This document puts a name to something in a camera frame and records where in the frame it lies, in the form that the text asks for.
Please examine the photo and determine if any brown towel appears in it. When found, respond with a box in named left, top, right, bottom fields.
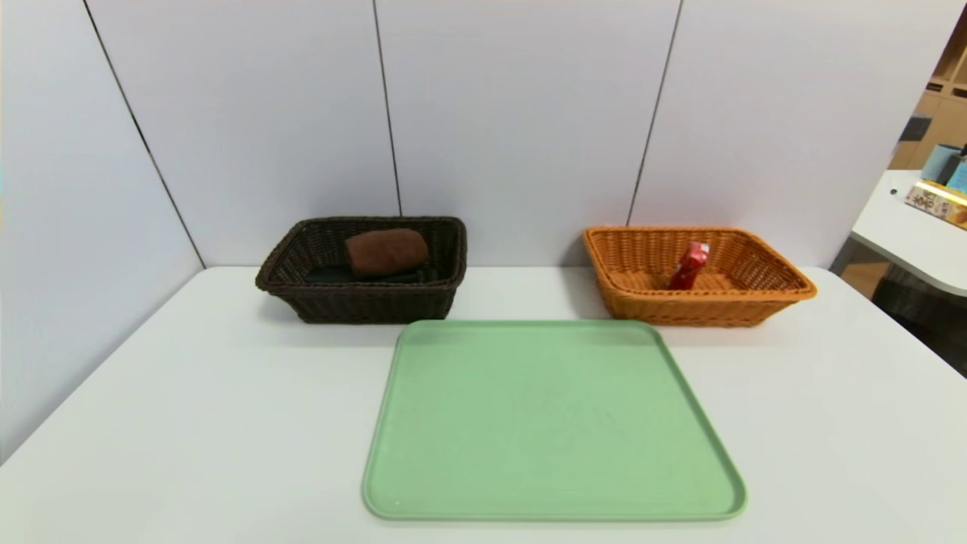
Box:
left=344, top=227, right=430, bottom=278

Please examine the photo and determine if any black pouch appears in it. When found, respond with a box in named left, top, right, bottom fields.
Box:
left=304, top=263, right=425, bottom=285

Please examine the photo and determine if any red drink carton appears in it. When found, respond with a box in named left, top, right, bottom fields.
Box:
left=667, top=241, right=711, bottom=291

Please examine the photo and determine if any dark brown wicker basket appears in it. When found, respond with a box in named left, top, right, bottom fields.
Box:
left=255, top=216, right=468, bottom=325

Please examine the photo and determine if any orange wicker basket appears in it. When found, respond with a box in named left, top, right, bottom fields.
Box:
left=582, top=225, right=818, bottom=328

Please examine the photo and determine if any light green plastic tray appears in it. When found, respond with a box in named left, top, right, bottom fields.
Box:
left=361, top=319, right=749, bottom=522

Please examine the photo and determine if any white side table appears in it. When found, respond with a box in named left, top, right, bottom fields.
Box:
left=851, top=169, right=967, bottom=297

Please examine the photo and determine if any dark woven bin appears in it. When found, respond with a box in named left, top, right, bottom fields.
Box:
left=873, top=264, right=967, bottom=376

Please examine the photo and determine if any yellow printed box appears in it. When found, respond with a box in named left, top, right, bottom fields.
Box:
left=905, top=181, right=967, bottom=230

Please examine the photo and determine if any blue cup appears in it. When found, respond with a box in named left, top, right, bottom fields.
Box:
left=922, top=143, right=963, bottom=183

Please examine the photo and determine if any wooden shelf unit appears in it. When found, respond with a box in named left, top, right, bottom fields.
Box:
left=888, top=8, right=967, bottom=171

